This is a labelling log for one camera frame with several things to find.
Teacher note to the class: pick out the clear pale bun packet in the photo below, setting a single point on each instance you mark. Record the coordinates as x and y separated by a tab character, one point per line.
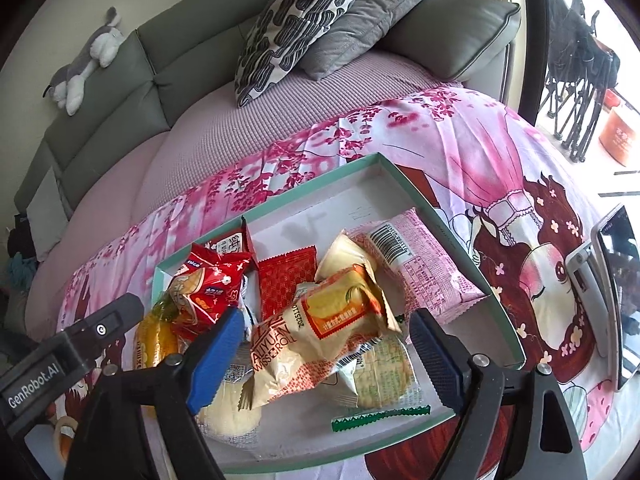
225	410

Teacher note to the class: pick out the light blue cloth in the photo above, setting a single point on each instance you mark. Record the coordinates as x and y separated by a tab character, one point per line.
22	270

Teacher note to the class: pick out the dark clothes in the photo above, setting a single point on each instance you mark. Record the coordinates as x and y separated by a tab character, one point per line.
22	240

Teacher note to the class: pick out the red wafer packet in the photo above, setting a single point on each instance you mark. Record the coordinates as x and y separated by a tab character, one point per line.
227	245

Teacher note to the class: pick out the pale grey cushion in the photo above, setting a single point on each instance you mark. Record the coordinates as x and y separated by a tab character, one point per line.
47	205

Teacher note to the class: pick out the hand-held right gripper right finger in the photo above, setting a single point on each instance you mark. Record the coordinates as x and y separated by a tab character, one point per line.
435	355

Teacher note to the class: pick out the beige roll cake packet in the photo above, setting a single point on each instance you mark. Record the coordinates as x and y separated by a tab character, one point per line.
300	350

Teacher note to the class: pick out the pink sofa cover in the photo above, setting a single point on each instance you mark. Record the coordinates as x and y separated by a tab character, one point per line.
200	160

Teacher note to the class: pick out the cream white snack packet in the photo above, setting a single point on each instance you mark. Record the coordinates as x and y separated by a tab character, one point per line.
345	257

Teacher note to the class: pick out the black and white patterned pillow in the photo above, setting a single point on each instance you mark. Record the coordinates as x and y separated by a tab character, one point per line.
290	30

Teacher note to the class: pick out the grey sofa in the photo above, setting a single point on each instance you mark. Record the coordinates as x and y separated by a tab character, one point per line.
175	70

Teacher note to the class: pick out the black folding chair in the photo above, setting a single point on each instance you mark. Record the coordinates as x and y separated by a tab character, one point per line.
580	50

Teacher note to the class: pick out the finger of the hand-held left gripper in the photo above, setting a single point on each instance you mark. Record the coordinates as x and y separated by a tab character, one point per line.
107	322

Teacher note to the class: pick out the grey and white plush toy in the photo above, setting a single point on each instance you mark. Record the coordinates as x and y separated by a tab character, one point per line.
85	67

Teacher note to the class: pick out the yellow snack packet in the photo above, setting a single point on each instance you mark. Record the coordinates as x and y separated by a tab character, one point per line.
150	345

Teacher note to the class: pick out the orange bucket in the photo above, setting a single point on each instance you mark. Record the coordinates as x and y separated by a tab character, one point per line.
620	135

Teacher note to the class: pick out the teal shallow box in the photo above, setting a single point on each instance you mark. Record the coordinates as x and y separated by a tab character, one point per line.
325	200

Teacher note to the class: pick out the pink barcode snack packet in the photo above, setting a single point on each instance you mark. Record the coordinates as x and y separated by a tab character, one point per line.
425	265

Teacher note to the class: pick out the printed blanket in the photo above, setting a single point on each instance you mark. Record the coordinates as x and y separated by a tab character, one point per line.
450	135

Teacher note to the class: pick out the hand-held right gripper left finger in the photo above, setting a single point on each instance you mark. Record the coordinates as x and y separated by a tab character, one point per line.
215	355

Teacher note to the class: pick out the clear round cracker packet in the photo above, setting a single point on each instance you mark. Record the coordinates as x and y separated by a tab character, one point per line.
385	370

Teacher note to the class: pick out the red patterned snack packet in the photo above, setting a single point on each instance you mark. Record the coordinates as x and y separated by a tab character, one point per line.
280	285

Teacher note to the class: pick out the red and white snack bag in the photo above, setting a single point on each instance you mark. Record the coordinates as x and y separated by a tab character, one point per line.
210	290

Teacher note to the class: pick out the grey pillow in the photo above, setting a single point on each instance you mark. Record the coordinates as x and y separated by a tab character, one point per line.
360	25

